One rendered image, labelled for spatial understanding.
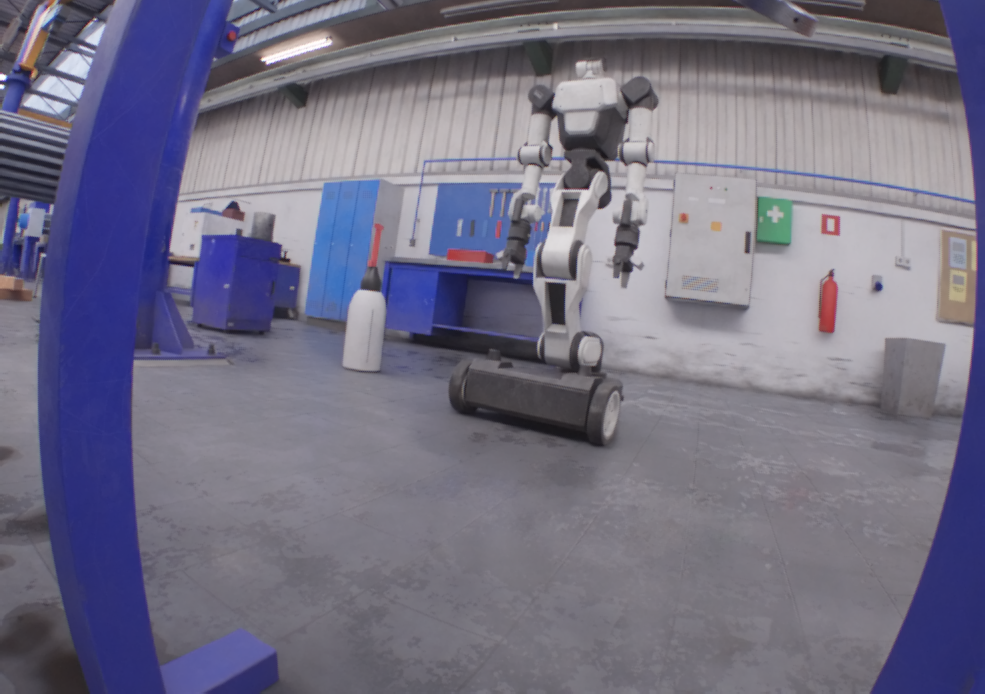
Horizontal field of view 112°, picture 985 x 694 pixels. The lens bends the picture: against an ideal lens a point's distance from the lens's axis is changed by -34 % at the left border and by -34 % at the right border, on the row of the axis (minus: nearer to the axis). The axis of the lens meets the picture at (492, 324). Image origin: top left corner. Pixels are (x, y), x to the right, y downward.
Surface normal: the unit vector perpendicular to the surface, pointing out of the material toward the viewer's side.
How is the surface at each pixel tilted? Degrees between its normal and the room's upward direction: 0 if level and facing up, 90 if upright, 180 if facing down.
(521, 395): 90
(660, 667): 0
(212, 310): 90
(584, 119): 90
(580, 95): 90
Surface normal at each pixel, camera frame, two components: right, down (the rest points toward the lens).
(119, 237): 0.92, 0.12
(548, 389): -0.51, -0.05
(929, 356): -0.32, 0.03
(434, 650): 0.13, -0.99
